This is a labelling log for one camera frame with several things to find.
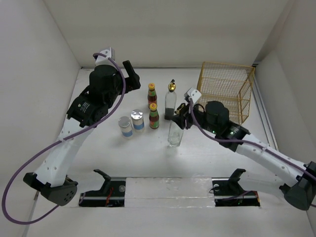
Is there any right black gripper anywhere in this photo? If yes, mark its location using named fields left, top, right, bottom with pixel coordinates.
left=169, top=101, right=219, bottom=135

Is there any clear glass bottle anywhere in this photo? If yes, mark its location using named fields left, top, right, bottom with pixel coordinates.
left=167, top=121, right=184, bottom=147

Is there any dark oil glass bottle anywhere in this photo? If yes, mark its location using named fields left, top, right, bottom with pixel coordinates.
left=164, top=79, right=177, bottom=120

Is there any red sauce bottle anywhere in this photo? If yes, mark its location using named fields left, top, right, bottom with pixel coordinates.
left=149, top=103, right=159, bottom=129
left=147, top=83, right=157, bottom=107

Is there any blue-label salt jar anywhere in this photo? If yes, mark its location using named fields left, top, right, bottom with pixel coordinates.
left=118, top=116, right=133, bottom=139
left=130, top=109, right=145, bottom=132

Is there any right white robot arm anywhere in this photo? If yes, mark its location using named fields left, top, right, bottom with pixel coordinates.
left=171, top=100, right=316, bottom=211

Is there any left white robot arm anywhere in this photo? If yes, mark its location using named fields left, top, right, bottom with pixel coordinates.
left=23, top=60, right=141, bottom=206

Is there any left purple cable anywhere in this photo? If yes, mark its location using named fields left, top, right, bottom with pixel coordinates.
left=1, top=52, right=127, bottom=225

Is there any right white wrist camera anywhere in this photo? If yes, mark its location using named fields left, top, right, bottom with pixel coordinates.
left=184, top=87, right=201, bottom=104

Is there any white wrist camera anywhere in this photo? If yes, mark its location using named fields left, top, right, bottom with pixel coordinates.
left=184, top=87, right=201, bottom=104
left=93, top=47, right=115, bottom=66

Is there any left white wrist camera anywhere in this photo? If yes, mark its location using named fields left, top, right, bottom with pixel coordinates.
left=93, top=47, right=115, bottom=66

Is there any yellow wire basket rack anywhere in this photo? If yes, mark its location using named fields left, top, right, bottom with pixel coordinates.
left=197, top=62, right=255, bottom=125

